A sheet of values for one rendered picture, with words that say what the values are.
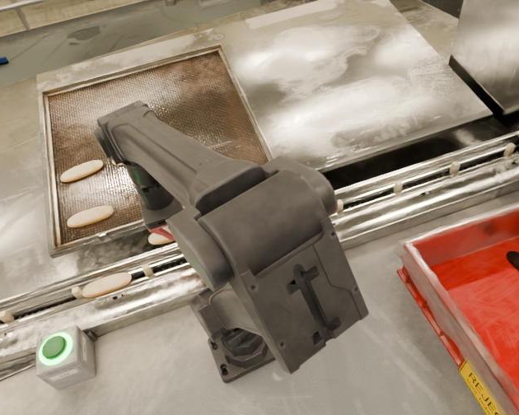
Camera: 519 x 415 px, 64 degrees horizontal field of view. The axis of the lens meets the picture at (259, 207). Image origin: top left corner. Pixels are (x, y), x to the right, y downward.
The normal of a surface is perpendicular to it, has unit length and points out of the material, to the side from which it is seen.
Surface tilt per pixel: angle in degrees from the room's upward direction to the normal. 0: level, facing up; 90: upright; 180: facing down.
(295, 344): 57
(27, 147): 0
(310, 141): 10
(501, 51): 90
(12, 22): 90
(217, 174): 18
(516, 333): 0
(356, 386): 0
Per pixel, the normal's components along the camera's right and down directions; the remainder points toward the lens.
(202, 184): -0.29, -0.80
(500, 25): -0.94, 0.31
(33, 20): 0.31, 0.68
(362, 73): -0.06, -0.53
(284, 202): 0.15, -0.34
